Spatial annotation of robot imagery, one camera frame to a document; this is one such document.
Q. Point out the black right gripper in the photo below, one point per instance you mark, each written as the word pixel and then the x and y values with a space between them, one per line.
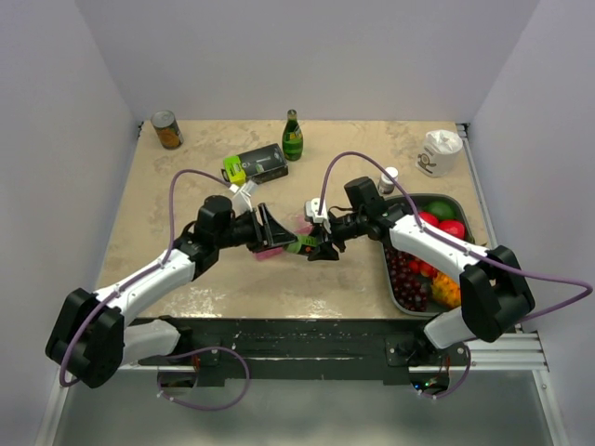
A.
pixel 324 249

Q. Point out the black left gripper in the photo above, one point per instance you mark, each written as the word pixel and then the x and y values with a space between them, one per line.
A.
pixel 268 235

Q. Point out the green pill bottle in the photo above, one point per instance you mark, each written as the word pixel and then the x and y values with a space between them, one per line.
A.
pixel 304 245

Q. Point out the pink weekly pill organizer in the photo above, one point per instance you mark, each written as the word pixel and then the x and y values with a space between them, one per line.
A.
pixel 296 224

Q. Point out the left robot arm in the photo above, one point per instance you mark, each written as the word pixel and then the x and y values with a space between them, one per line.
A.
pixel 87 341

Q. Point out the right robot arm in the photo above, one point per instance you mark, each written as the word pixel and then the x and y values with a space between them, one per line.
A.
pixel 494 296

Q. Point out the black green razor box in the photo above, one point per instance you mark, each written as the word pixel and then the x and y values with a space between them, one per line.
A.
pixel 259 165

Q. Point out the white supplement bottle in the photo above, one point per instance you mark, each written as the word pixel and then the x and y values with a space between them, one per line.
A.
pixel 386 183

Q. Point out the green glass bottle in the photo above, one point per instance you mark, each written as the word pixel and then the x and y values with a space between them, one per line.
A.
pixel 292 137

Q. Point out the dark red grapes bunch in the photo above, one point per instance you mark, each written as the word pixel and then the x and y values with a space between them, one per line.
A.
pixel 408 289

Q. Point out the green apple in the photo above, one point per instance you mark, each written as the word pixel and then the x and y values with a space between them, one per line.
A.
pixel 441 210

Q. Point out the yellow dragon fruit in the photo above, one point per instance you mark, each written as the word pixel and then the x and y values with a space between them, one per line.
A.
pixel 445 291

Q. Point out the red apple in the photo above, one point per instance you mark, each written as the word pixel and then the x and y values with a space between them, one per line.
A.
pixel 453 227

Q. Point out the white paper bag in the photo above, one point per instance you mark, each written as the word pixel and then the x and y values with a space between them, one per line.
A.
pixel 439 152

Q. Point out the grey fruit tray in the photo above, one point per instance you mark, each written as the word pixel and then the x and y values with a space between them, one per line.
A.
pixel 427 307

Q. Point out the orange labelled tin can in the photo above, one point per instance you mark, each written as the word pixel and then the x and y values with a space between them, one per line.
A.
pixel 167 129

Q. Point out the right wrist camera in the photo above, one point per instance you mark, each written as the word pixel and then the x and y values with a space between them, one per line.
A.
pixel 315 212

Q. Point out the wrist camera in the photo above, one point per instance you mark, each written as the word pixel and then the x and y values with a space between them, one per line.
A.
pixel 241 199
pixel 315 212

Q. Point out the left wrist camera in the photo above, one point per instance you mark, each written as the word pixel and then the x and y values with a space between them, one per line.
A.
pixel 241 199

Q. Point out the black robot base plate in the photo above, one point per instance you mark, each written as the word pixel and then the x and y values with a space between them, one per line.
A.
pixel 377 350

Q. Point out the aluminium frame rail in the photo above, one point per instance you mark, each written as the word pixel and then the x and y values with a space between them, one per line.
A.
pixel 518 351

